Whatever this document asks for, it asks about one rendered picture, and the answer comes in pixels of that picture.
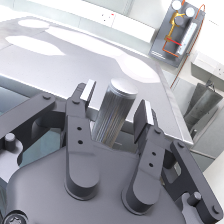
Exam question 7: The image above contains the clear flowmeter tube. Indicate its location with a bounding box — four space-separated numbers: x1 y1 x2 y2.
176 22 198 55

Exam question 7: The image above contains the brass regulator valve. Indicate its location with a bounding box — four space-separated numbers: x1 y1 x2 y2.
165 10 186 44

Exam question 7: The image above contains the white wall trunking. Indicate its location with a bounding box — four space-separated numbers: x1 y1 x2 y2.
77 3 156 44
191 52 224 78

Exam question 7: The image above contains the short orange copper pipe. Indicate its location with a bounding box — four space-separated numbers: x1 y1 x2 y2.
162 41 179 58

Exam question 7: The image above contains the grey steel desiccator cabinet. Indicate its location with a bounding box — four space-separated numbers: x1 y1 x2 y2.
0 15 195 184

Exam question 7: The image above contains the grey gas panel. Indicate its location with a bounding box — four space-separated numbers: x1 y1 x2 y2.
148 0 207 68

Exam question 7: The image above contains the silver ribbed canister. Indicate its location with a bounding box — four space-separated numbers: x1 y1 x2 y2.
91 77 139 146

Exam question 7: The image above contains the white wall socket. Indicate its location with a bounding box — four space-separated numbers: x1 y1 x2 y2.
100 12 117 28
216 63 224 76

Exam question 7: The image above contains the red valve lever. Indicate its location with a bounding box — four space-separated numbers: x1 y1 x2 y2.
166 37 183 47

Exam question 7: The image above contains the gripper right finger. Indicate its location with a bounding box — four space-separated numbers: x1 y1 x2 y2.
129 99 223 219

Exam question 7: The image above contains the dark grey round knob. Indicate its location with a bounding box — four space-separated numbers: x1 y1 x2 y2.
174 16 184 27

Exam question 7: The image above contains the long orange copper pipe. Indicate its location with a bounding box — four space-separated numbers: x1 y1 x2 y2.
170 4 206 89

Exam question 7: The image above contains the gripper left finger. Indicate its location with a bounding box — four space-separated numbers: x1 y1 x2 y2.
0 79 100 195

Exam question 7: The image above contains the white round pressure gauge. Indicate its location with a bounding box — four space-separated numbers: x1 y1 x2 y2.
171 0 183 10
185 7 196 18

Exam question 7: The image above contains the grey tapered bin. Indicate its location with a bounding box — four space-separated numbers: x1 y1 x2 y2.
182 82 223 127

